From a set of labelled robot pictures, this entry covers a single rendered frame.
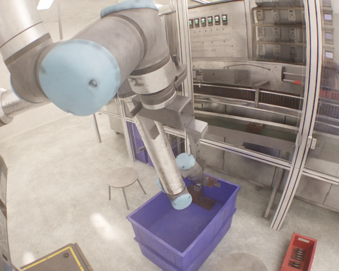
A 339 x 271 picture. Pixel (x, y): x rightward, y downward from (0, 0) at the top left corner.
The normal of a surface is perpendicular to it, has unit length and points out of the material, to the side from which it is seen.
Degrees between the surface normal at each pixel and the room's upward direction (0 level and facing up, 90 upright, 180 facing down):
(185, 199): 95
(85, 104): 114
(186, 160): 30
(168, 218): 0
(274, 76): 90
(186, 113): 97
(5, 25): 106
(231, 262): 0
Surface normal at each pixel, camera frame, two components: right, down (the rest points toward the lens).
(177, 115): -0.56, 0.69
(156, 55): 0.57, 0.51
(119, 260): -0.08, -0.91
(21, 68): 0.25, 0.64
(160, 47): 0.74, 0.36
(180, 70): -0.23, -0.66
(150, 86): 0.01, 0.73
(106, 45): 0.69, -0.25
